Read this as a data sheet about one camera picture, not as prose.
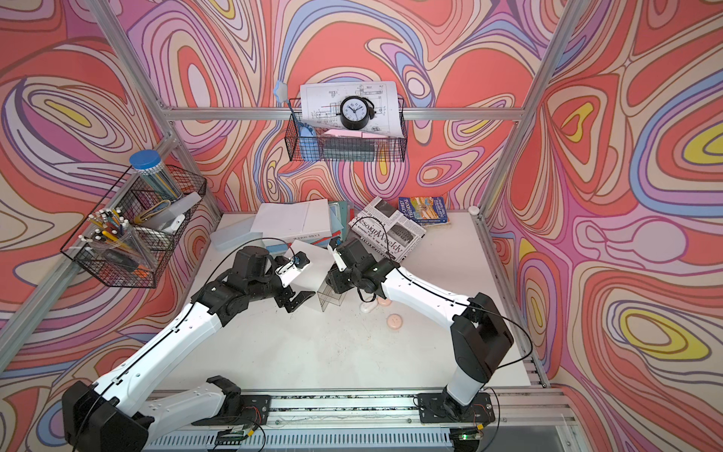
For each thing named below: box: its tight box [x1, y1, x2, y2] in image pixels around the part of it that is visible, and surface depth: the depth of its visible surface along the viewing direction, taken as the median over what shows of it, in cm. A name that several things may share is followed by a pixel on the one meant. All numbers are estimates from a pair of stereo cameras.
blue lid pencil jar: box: [128, 149, 183, 202], surface depth 74 cm
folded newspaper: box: [348, 196, 427, 263], surface depth 107 cm
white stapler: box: [141, 191, 203, 234], surface depth 74 cm
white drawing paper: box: [299, 80, 405, 138], surface depth 86 cm
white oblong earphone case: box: [359, 300, 378, 314], surface depth 92 cm
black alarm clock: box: [336, 95, 377, 131], surface depth 81 cm
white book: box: [250, 198, 333, 244], surface depth 113 cm
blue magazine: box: [398, 195, 450, 226], surface depth 117 cm
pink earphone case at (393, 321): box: [385, 313, 403, 330], surface depth 90 cm
